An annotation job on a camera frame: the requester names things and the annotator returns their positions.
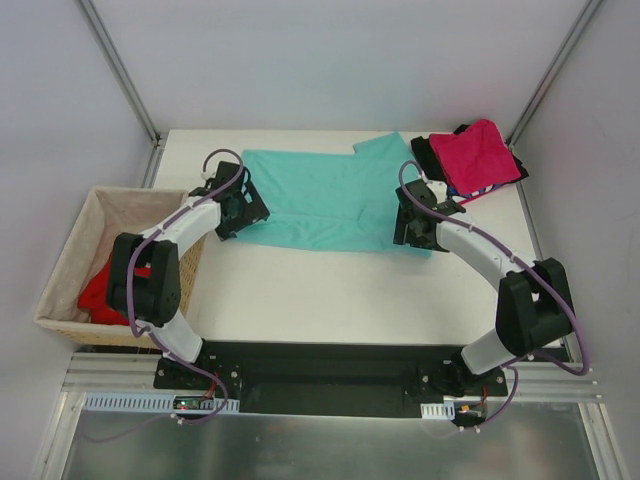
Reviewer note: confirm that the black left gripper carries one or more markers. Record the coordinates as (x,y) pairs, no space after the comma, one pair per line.
(252,211)

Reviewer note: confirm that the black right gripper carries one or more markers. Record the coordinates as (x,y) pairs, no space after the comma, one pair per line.
(403,223)

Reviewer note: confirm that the teal t shirt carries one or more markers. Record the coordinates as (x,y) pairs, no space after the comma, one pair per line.
(330,202)

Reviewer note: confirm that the black t shirt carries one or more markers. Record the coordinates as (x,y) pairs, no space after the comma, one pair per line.
(431,167)

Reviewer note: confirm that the patterned t shirt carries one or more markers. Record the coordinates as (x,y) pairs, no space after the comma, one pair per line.
(463,199)

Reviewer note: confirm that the wicker basket with cloth liner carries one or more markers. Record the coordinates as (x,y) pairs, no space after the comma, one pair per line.
(106,213)

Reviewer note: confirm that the pink t shirt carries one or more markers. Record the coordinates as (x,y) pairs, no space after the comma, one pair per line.
(475,158)

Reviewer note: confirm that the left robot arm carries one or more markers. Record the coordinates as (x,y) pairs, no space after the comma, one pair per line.
(144,282)

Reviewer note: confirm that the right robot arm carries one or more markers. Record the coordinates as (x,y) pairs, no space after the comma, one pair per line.
(533,297)

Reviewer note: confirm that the red t shirt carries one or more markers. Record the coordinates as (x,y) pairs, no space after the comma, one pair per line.
(92,300)

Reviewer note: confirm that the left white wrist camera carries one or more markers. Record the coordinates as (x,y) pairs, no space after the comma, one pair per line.
(206,175)

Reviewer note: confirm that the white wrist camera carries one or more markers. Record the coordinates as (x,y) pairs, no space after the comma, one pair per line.
(439,189)
(206,175)

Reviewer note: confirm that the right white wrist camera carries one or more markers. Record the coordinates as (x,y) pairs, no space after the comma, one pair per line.
(439,189)

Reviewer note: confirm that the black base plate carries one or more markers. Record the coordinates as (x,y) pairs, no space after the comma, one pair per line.
(378,381)

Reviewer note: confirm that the right white cable duct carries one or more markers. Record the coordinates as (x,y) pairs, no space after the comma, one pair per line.
(438,411)

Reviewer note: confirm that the aluminium frame post left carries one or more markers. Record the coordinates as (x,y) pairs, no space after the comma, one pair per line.
(111,54)

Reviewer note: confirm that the aluminium frame post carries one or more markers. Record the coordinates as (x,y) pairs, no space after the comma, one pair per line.
(111,54)
(577,31)

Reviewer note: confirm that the aluminium rail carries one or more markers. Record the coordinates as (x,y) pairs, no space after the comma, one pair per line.
(110,372)

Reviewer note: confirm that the aluminium frame post right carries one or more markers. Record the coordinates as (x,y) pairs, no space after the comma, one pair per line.
(577,31)

